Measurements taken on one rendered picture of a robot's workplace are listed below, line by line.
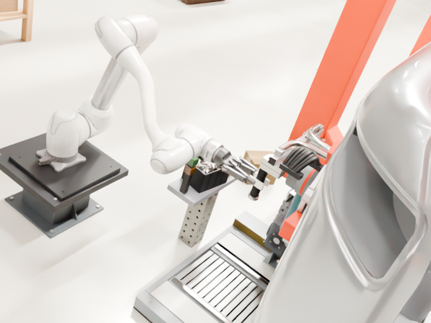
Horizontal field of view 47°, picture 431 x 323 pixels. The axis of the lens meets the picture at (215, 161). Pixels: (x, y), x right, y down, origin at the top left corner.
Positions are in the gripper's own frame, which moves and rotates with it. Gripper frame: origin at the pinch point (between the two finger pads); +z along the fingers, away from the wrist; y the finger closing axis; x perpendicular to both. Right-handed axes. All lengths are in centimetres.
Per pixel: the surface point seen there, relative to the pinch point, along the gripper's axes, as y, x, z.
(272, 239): -39, -52, 4
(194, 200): -13, -38, -31
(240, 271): -32, -77, -2
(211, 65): -244, -82, -181
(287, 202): -70, -49, -5
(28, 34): -106, -76, -281
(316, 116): -60, 9, -7
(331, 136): -63, 2, 3
